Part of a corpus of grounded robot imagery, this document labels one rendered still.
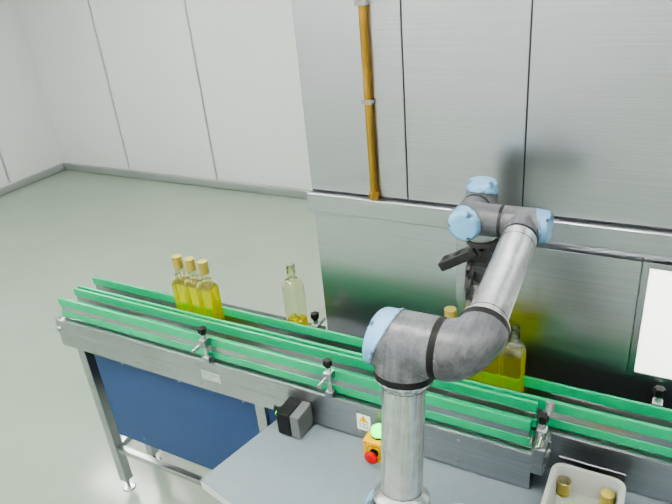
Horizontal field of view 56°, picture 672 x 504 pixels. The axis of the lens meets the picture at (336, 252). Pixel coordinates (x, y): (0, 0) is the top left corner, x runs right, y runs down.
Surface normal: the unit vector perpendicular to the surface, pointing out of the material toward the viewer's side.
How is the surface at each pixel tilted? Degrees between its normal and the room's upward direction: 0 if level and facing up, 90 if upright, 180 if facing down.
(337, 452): 0
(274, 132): 90
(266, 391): 90
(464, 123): 90
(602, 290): 90
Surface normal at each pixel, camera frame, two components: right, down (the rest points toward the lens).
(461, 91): -0.47, 0.43
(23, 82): 0.88, 0.15
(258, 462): -0.09, -0.89
